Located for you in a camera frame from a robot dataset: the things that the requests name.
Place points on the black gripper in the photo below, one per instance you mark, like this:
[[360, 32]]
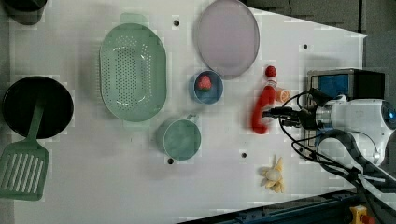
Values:
[[292, 118]]

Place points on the red plush ketchup bottle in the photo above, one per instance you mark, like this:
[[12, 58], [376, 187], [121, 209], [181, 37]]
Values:
[[267, 97]]

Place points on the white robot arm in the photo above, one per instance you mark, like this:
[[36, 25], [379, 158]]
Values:
[[339, 152]]

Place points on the grey round plate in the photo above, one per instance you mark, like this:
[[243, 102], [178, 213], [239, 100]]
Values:
[[228, 38]]

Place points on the orange slice toy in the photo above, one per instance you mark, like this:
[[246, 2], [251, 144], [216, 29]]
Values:
[[282, 95]]

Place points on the red toy strawberry on table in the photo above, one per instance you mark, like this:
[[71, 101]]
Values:
[[270, 71]]

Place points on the peeled banana toy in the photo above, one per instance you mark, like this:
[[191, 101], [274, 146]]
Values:
[[273, 178]]

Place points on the small blue bowl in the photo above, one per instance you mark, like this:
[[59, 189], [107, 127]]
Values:
[[206, 97]]

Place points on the silver toy toaster oven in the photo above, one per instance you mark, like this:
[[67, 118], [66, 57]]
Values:
[[342, 82]]

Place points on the red strawberry in bowl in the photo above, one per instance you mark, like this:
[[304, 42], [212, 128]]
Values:
[[204, 83]]

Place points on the green mug cup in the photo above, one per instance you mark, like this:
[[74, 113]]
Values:
[[179, 139]]

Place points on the yellow red emergency button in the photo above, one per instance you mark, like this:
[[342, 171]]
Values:
[[360, 216]]

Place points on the green perforated colander basket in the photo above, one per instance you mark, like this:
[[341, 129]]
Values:
[[132, 62]]

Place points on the black round pan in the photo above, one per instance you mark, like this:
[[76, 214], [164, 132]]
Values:
[[19, 105]]

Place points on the green slotted spatula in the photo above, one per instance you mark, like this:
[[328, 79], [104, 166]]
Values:
[[24, 165]]

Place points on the dark grey cup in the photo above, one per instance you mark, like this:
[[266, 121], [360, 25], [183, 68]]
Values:
[[25, 12]]

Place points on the blue metal rail frame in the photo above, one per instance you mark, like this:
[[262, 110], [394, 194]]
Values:
[[329, 208]]

